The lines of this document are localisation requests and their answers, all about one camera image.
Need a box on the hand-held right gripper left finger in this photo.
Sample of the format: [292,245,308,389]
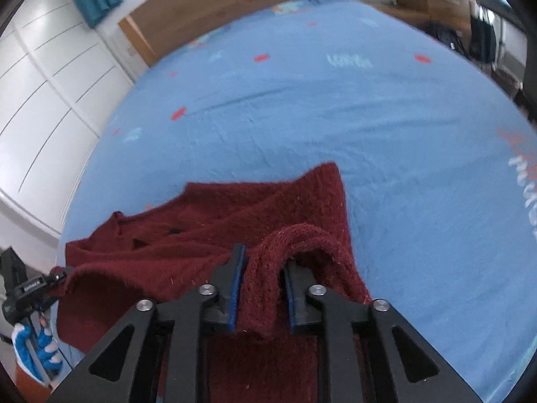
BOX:
[50,242,248,403]

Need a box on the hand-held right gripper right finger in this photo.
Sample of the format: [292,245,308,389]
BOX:
[282,259,483,403]

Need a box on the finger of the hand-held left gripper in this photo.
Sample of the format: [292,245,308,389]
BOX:
[42,266,70,298]

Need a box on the dark red knit sweater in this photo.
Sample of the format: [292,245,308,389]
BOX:
[56,162,372,403]

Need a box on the person's left hand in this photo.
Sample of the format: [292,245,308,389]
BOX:
[11,310,64,387]

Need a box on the blue dinosaur print bed sheet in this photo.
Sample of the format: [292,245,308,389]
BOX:
[56,0,537,403]

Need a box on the white wardrobe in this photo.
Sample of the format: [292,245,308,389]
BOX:
[0,0,136,236]

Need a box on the wooden headboard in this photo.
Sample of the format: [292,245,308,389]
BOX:
[118,0,347,68]

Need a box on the black backpack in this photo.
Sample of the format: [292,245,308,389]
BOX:
[426,22,469,58]

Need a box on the black paper bag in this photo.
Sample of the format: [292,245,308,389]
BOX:
[469,14,498,62]

